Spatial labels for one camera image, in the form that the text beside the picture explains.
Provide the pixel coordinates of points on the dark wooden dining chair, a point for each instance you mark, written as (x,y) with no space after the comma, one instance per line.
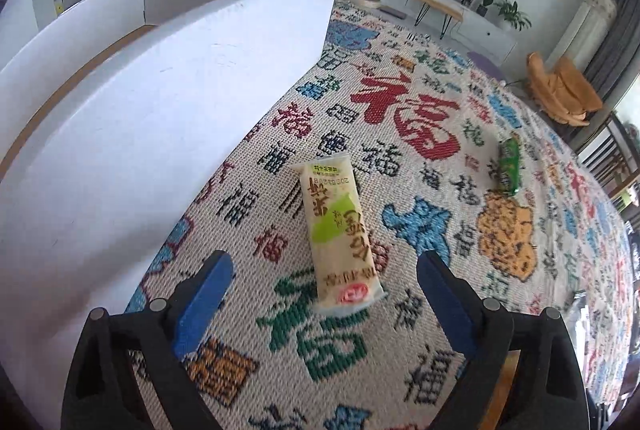
(612,157)

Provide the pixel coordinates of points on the purple floor mat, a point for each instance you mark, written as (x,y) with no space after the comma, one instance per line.
(486,65)

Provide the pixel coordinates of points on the potted green plant right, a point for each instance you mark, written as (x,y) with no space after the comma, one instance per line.
(511,14)

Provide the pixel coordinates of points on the small wooden bench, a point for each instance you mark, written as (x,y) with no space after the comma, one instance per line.
(450,14)

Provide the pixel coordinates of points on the orange lounge chair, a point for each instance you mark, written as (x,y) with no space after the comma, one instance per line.
(563,93)

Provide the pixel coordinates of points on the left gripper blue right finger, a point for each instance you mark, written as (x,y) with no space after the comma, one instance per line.
(455,304)

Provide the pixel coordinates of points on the cream green rice cracker pack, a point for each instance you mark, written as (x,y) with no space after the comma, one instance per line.
(347,280)

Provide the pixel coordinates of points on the patterned woven tablecloth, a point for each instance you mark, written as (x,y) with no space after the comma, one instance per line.
(422,126)

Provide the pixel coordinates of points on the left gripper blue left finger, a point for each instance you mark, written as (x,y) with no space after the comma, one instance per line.
(196,300)

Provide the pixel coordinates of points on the white cardboard box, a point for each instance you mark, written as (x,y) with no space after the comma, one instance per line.
(112,120)

